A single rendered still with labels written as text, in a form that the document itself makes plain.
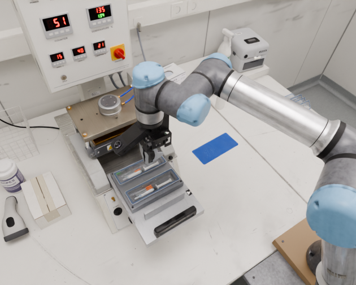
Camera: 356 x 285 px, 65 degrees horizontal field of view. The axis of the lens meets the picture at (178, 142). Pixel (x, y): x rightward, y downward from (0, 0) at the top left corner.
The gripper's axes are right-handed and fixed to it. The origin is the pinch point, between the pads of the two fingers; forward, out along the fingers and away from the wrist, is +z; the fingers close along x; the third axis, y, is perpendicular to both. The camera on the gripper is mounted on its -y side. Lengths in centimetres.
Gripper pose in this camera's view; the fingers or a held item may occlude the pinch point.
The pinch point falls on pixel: (146, 162)
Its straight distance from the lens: 90.8
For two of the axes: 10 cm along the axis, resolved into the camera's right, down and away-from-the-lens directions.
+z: -0.5, 6.4, 7.7
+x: -5.3, -6.7, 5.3
